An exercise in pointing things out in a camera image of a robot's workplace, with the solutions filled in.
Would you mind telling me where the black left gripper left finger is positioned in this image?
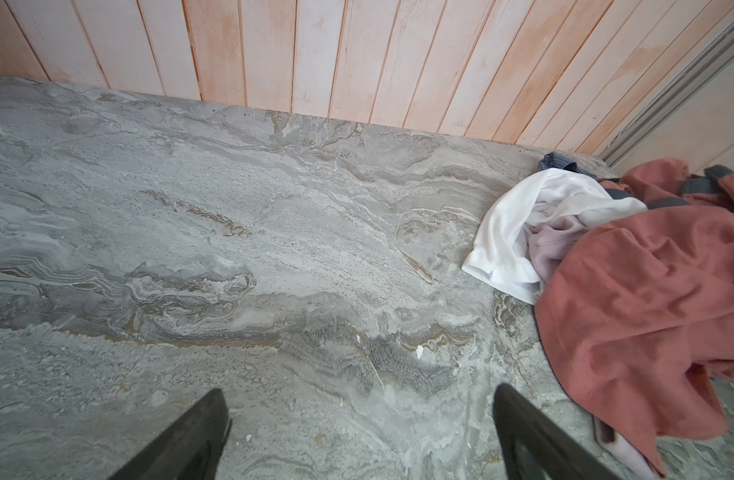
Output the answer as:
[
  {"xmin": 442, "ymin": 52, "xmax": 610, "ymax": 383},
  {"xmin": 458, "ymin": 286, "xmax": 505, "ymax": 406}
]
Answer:
[{"xmin": 111, "ymin": 388, "xmax": 232, "ymax": 479}]

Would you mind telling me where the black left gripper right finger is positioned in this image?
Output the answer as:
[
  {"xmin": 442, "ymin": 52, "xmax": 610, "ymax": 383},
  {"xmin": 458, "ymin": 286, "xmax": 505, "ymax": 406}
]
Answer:
[{"xmin": 492, "ymin": 383, "xmax": 617, "ymax": 480}]

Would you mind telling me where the blue checkered shirt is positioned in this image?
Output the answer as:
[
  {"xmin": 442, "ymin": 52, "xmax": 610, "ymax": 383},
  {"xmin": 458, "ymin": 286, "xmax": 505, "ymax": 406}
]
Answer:
[{"xmin": 537, "ymin": 151, "xmax": 595, "ymax": 178}]

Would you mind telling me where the red cloth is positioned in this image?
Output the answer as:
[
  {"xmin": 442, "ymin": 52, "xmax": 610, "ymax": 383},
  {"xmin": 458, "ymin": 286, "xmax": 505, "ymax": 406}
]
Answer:
[{"xmin": 535, "ymin": 158, "xmax": 734, "ymax": 475}]

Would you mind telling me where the white cloth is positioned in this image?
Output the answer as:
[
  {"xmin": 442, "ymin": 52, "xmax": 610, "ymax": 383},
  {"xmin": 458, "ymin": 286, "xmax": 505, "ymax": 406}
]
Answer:
[{"xmin": 462, "ymin": 168, "xmax": 647, "ymax": 305}]

